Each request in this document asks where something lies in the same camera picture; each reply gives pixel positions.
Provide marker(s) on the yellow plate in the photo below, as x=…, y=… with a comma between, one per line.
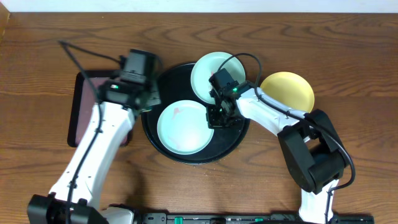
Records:
x=290, y=89

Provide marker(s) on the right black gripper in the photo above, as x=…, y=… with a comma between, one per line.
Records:
x=212, y=121

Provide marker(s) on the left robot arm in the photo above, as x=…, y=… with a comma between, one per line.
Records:
x=75, y=197

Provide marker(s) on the rectangular black tray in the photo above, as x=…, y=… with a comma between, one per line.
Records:
x=82, y=105

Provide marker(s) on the light blue plate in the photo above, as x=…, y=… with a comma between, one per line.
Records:
x=206, y=66
x=183, y=129

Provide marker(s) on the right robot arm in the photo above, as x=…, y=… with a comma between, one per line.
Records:
x=314, y=155

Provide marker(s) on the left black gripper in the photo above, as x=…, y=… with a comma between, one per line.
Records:
x=155, y=90

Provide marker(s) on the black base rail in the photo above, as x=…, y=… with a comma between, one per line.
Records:
x=163, y=218

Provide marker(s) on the round black tray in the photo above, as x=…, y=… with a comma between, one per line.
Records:
x=174, y=85

